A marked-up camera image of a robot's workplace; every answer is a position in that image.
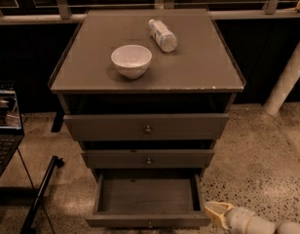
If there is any grey drawer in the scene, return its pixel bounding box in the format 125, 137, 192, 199
82, 149, 214, 169
87, 169, 210, 228
64, 113, 229, 141

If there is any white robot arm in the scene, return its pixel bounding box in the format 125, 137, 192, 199
205, 201, 300, 234

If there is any dark grey drawer cabinet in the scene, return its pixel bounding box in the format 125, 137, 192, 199
48, 8, 247, 180

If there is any white diagonal pipe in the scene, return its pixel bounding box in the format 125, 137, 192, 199
263, 40, 300, 115

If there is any white ceramic bowl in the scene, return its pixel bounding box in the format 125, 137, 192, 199
111, 45, 152, 79

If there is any clear plastic water bottle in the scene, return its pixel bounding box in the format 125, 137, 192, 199
148, 19, 177, 53

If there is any black stand leg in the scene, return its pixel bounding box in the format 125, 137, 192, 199
19, 156, 64, 234

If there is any open black laptop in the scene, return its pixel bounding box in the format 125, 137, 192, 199
0, 81, 24, 177

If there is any metal window railing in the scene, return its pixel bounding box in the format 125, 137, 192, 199
0, 0, 300, 26

